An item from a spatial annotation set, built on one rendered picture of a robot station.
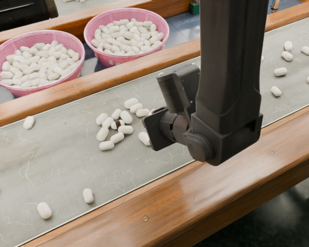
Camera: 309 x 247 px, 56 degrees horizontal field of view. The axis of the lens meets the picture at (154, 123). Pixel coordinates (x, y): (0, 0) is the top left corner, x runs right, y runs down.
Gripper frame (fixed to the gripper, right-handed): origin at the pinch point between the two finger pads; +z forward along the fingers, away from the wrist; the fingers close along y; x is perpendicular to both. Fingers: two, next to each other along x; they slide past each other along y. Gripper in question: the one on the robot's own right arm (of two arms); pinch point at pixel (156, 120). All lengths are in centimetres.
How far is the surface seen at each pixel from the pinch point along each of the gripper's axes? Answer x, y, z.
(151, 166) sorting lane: 9.1, 4.1, 0.9
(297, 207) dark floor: 74, -64, 41
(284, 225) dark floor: 76, -53, 38
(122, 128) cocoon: 0.4, 5.6, 7.9
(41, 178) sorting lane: 3.3, 25.7, 7.1
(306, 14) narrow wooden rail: -9, -70, 21
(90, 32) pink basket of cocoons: -26.4, -2.1, 40.5
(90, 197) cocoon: 8.6, 18.2, -1.3
